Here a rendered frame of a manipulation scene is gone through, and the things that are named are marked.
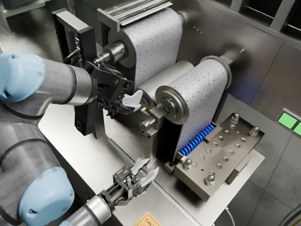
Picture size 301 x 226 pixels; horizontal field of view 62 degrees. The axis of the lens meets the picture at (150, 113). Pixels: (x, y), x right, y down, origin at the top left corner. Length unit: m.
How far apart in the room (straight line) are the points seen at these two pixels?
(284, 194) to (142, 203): 1.54
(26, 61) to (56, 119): 0.89
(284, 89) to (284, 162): 1.59
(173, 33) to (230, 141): 0.49
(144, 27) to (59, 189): 0.65
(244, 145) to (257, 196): 1.19
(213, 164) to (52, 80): 0.72
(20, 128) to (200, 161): 0.70
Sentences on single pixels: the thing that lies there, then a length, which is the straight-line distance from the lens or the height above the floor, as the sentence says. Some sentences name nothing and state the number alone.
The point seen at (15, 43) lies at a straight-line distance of 1.57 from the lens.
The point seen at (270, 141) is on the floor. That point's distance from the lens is 2.61.
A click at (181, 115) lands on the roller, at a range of 0.81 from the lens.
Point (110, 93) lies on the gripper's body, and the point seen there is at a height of 1.47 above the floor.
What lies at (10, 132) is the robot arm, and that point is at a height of 1.53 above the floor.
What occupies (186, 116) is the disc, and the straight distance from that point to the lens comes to 0.81.
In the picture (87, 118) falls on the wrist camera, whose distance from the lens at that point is 0.55.
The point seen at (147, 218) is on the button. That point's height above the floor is 0.92.
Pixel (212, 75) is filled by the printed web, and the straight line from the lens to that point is 0.90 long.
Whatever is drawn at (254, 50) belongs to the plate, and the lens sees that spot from 0.97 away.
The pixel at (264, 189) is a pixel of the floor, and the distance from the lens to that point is 2.30.
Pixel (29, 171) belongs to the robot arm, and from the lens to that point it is 0.39.
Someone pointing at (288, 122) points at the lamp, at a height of 1.18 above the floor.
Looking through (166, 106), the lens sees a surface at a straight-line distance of 0.82.
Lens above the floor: 1.86
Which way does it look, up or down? 49 degrees down
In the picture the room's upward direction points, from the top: 6 degrees clockwise
